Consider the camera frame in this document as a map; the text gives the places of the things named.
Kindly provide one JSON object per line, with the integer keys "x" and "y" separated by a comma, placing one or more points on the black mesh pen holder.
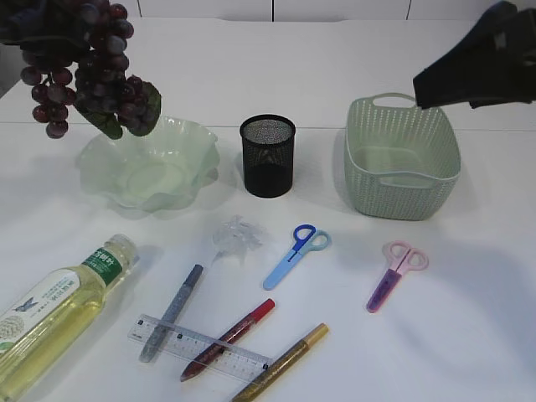
{"x": 268, "y": 155}

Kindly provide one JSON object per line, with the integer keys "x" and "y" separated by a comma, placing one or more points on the gold glitter pen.
{"x": 264, "y": 380}

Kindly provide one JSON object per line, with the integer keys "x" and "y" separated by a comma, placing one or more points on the green wavy glass plate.
{"x": 163, "y": 170}

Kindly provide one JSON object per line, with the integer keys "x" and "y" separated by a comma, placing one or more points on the blue scissors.
{"x": 307, "y": 238}

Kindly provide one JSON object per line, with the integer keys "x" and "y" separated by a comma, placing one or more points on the clear plastic sheet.
{"x": 236, "y": 237}

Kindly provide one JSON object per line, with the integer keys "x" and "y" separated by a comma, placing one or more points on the silver glitter pen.
{"x": 177, "y": 304}

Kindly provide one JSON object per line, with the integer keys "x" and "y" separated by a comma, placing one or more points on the clear plastic ruler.
{"x": 186, "y": 344}

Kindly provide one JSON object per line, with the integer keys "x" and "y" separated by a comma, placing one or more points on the purple artificial grape bunch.
{"x": 75, "y": 57}

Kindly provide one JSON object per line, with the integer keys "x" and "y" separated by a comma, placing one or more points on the red glitter pen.
{"x": 205, "y": 358}

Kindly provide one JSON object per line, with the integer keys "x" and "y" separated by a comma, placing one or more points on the yellow tea bottle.
{"x": 44, "y": 323}

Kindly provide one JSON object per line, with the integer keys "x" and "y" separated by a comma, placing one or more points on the pink purple scissors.
{"x": 401, "y": 258}

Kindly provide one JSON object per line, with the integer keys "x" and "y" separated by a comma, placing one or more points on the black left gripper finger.
{"x": 493, "y": 64}

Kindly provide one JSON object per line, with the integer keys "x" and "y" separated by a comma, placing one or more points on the green woven plastic basket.
{"x": 399, "y": 162}

